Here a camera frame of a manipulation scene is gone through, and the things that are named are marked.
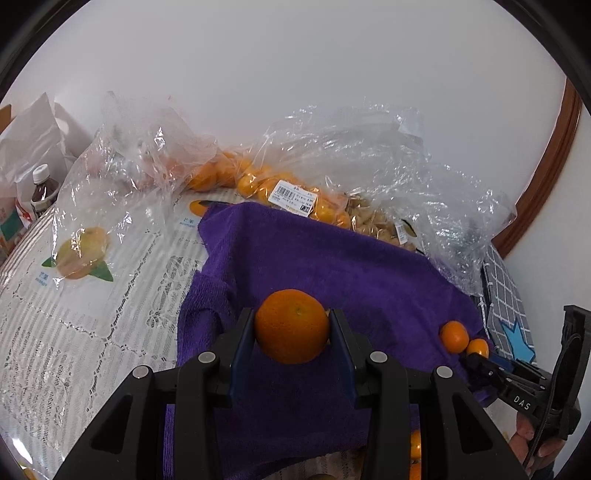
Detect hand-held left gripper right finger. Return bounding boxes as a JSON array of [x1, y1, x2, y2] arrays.
[[328, 308, 532, 480]]

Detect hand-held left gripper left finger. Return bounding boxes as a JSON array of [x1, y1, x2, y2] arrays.
[[53, 307, 257, 480]]

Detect large orange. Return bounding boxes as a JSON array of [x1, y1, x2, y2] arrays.
[[255, 289, 329, 365]]

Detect bag of beige husked fruits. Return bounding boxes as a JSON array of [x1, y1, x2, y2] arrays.
[[345, 193, 419, 252]]

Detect person's right hand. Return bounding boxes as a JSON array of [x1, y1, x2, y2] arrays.
[[508, 406, 570, 468]]

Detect grey checkered pouch blue star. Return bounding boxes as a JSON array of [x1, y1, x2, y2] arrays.
[[479, 244, 537, 366]]

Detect purple towel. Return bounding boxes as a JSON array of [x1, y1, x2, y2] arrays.
[[164, 200, 497, 480]]

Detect bag of small tangerines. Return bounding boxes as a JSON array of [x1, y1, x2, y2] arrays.
[[185, 150, 352, 229]]

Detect large clear plastic bag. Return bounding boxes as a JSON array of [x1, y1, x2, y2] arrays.
[[256, 96, 513, 296]]

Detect brown wooden trim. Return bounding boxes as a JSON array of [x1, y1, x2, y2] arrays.
[[490, 76, 583, 260]]

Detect crumpled clear plastic bag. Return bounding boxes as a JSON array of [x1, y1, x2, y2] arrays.
[[51, 90, 220, 282]]

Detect dark bottle white cap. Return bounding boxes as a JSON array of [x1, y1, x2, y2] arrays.
[[29, 165, 61, 219]]

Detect colourful drink carton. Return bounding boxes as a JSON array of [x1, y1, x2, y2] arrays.
[[0, 193, 37, 266]]

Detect white paper bag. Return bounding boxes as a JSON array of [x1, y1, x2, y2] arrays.
[[0, 91, 92, 197]]

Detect black cable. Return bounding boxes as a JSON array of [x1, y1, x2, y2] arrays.
[[524, 333, 583, 468]]

